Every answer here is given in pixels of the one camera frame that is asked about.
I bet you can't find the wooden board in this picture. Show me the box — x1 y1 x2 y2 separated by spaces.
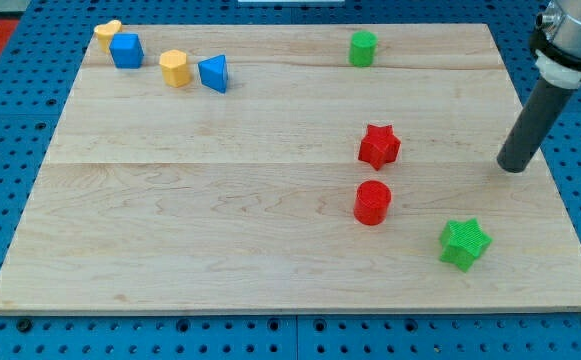
0 24 581 316

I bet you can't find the blue cube block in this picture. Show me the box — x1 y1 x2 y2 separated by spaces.
109 33 144 69

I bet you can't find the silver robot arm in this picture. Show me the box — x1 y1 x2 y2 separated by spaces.
529 0 581 90

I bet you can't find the red star block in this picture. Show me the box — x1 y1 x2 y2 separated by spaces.
358 124 401 170

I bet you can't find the yellow heart block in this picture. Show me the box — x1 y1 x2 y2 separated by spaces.
93 19 123 54

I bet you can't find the green cylinder block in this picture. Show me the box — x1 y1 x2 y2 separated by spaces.
348 30 378 67

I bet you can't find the green star block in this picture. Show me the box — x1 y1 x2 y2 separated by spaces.
439 218 492 273

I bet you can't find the blue triangle block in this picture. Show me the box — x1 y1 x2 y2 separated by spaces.
198 54 228 93

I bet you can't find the yellow hexagon block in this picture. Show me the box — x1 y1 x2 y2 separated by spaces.
159 49 192 88

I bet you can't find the red cylinder block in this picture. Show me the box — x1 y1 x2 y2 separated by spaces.
353 180 392 226

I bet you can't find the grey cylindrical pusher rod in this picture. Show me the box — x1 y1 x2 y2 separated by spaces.
496 77 575 173

